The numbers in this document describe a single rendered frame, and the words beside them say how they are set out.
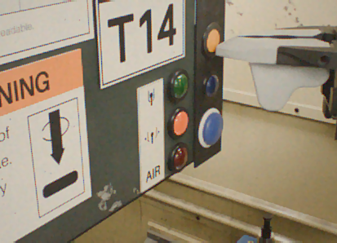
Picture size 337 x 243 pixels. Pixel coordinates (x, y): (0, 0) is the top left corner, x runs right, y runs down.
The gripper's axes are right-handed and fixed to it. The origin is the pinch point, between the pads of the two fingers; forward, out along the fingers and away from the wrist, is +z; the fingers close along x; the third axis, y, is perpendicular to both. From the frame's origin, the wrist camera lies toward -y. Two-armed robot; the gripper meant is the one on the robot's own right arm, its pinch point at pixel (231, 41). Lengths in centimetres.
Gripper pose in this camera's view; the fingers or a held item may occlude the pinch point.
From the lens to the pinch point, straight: 46.6
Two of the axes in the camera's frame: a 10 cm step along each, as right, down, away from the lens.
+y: 0.1, 9.2, 3.8
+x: 1.1, -3.8, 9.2
